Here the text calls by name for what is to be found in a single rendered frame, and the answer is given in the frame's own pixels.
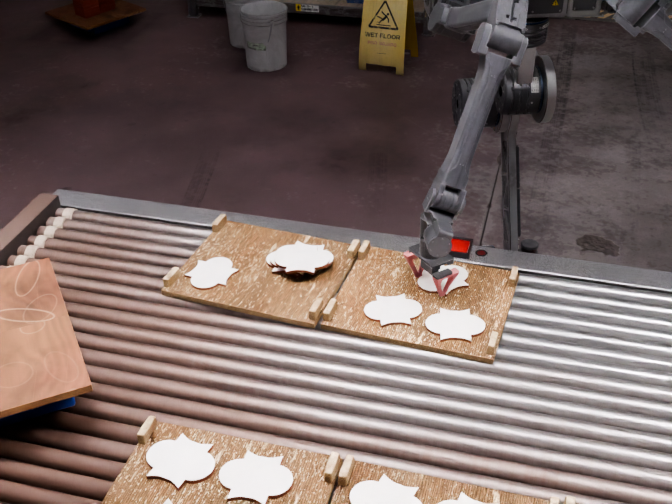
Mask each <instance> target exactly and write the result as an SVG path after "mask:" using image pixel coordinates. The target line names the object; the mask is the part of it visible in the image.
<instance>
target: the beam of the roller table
mask: <svg viewBox="0 0 672 504"><path fill-rule="evenodd" d="M53 194H55V195H58V196H59V200H60V204H61V208H65V209H66V208H74V209H77V210H79V211H86V212H94V213H101V214H108V215H115V216H122V217H129V218H136V219H143V220H150V221H157V222H164V223H171V224H178V225H186V226H193V227H200V228H207V229H212V223H213V222H214V221H215V220H216V219H217V218H218V217H219V216H220V215H221V214H226V217H227V220H229V221H234V222H240V223H245V224H250V225H255V226H260V227H266V228H271V229H276V230H281V231H287V232H292V233H297V234H302V235H307V236H313V237H318V238H323V239H328V240H334V241H339V242H344V243H349V244H352V242H353V240H354V239H358V240H360V246H361V245H362V244H363V242H364V240H367V241H370V246H371V247H377V248H382V249H388V250H394V251H399V252H407V251H409V247H411V246H413V245H416V244H418V243H420V238H416V237H409V236H401V235H394V234H387V233H379V232H372V231H365V230H357V229H350V228H343V227H335V226H328V225H320V224H313V223H306V222H298V221H291V220H284V219H276V218H269V217H262V216H254V215H247V214H240V213H232V212H225V211H218V210H210V209H203V208H195V207H188V206H181V205H173V204H166V203H159V202H151V201H144V200H137V199H129V198H122V197H115V196H107V195H100V194H93V193H85V192H78V191H71V190H63V189H57V190H56V191H55V192H54V193H53ZM477 250H485V251H486V252H487V255H486V256H478V255H476V254H475V252H476V251H477ZM454 261H456V262H462V263H467V264H473V265H479V266H484V267H490V268H496V269H501V270H507V271H511V270H512V267H513V266H516V267H518V273H525V274H532V275H539V276H546V277H553V278H561V279H568V280H575V281H582V282H589V283H596V284H603V285H610V286H617V287H624V288H631V289H638V290H645V291H653V292H660V293H667V294H672V272H666V271H659V270H651V269H644V268H637V267H629V266H622V265H615V264H607V263H600V262H592V261H585V260H578V259H570V258H563V257H556V256H548V255H541V254H534V253H526V252H519V251H512V250H504V249H497V248H490V247H482V246H475V245H473V246H472V250H471V254H470V257H469V259H463V258H456V257H454Z"/></svg>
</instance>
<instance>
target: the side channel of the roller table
mask: <svg viewBox="0 0 672 504"><path fill-rule="evenodd" d="M58 208H61V204H60V200H59V196H58V195H55V194H47V193H40V194H39V195H38V196H37V197H36V198H35V199H33V200H32V201H31V202H30V203H29V204H28V205H27V206H26V207H25V208H24V209H23V210H22V211H21V212H20V213H19V214H17V215H16V216H15V217H14V218H13V219H12V220H11V221H10V222H9V223H8V224H7V225H6V226H5V227H4V228H3V229H1V230H0V266H1V265H3V266H7V260H8V258H9V257H10V256H11V255H16V256H17V250H18V248H19V247H20V246H21V245H26V246H27V240H28V238H29V237H30V236H31V235H34V236H37V235H36V233H37V229H38V228H39V227H40V226H46V221H47V219H48V218H49V217H55V212H56V210H57V209H58Z"/></svg>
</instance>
